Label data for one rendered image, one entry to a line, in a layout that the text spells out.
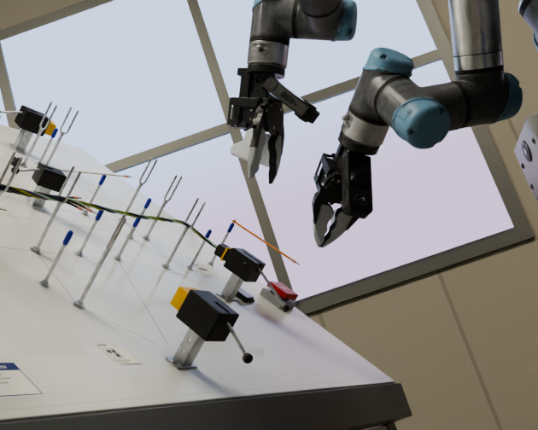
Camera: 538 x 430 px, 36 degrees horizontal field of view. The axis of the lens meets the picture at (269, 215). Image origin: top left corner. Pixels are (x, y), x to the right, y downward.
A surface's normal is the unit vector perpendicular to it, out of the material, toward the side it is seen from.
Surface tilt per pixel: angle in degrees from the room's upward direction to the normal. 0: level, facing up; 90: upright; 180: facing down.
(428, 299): 90
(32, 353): 54
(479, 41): 119
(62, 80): 90
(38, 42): 90
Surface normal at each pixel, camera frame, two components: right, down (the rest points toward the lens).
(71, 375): 0.48, -0.86
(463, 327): -0.14, -0.29
